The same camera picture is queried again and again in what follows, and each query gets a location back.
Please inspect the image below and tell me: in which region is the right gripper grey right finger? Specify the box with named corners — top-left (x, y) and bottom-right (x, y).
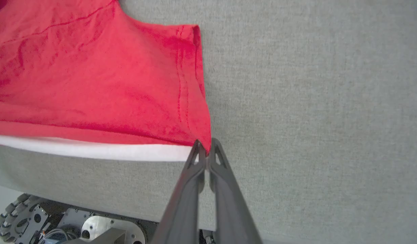
top-left (208, 138), bottom-right (263, 244)

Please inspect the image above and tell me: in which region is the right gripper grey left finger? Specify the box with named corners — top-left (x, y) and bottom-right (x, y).
top-left (151, 140), bottom-right (207, 244)

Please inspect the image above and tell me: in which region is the red garment with white trim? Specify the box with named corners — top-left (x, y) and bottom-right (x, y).
top-left (0, 0), bottom-right (212, 162)

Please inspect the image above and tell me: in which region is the grey fabric sofa seat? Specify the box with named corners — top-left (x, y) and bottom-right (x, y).
top-left (0, 0), bottom-right (417, 244)

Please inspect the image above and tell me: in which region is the black mecanum wheel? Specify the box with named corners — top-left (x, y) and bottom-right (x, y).
top-left (0, 193), bottom-right (48, 244)

